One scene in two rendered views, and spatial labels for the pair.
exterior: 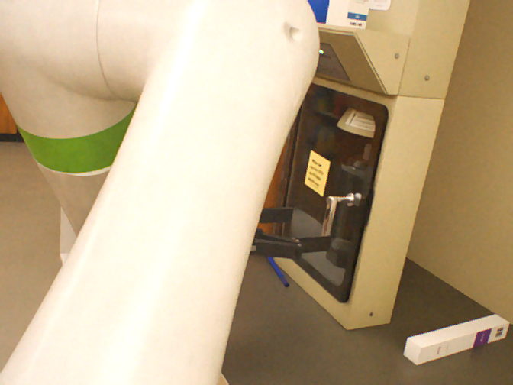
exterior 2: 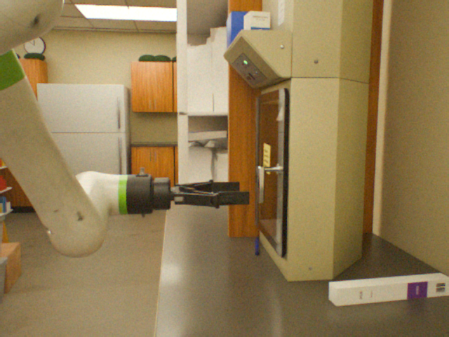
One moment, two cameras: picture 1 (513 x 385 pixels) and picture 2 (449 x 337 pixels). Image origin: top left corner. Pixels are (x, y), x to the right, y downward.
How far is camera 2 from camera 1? 0.46 m
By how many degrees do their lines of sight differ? 24
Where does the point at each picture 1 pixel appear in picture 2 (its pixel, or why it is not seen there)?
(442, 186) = (406, 174)
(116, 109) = not seen: outside the picture
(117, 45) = not seen: outside the picture
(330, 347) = (264, 290)
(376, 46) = (262, 41)
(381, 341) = (314, 289)
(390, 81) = (281, 66)
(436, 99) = (330, 78)
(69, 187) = not seen: outside the picture
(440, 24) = (318, 19)
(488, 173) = (435, 152)
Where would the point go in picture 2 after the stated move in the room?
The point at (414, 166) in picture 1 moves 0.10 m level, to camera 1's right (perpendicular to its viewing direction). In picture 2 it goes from (322, 134) to (369, 135)
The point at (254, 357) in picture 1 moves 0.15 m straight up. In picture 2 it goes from (193, 292) to (192, 225)
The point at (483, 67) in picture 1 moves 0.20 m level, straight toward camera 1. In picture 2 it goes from (419, 67) to (393, 60)
